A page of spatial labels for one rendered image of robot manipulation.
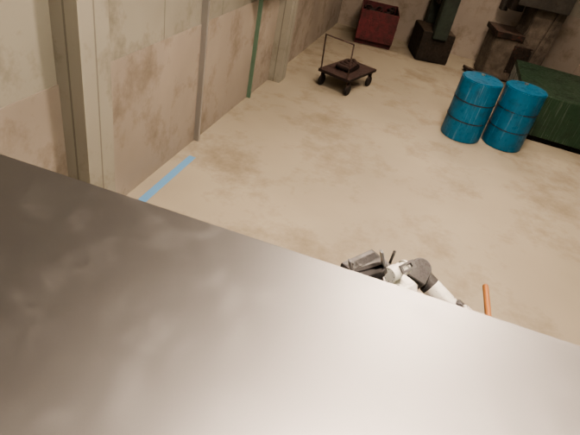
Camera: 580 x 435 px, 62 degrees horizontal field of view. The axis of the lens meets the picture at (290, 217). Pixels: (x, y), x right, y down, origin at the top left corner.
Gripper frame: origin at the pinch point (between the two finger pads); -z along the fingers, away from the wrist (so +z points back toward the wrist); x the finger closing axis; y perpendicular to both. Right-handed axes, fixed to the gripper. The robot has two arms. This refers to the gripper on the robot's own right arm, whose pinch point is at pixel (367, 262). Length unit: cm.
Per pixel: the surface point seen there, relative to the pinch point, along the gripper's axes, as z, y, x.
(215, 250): -50, 46, -37
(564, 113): 231, -493, 416
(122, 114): 6, -281, -127
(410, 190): 192, -342, 126
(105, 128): -2, -228, -129
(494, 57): 222, -777, 460
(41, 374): -56, 74, -61
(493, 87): 150, -466, 292
